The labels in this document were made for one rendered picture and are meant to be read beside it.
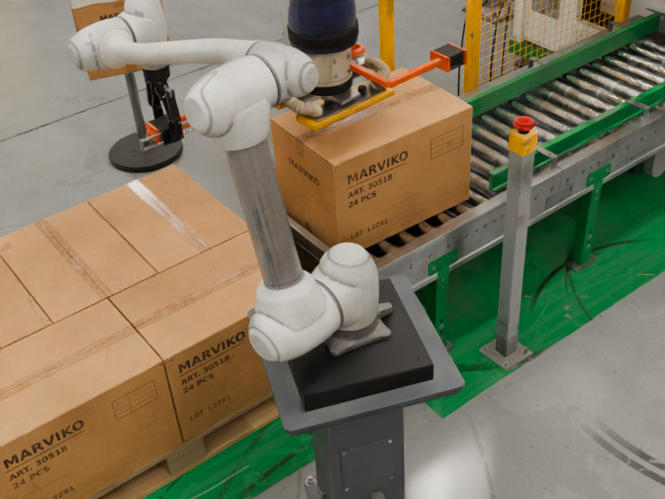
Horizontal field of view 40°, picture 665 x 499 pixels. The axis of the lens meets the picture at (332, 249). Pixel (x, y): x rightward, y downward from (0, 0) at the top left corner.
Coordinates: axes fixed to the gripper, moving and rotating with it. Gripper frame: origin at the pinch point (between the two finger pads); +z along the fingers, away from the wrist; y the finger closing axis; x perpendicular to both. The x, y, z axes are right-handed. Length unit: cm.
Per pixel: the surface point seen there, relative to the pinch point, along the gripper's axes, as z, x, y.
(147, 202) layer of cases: 67, -14, 64
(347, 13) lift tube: -19, -62, -9
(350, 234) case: 57, -53, -16
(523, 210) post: 52, -101, -51
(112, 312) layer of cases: 67, 26, 14
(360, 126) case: 27, -70, -2
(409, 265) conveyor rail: 68, -65, -33
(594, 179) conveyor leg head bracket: 76, -163, -33
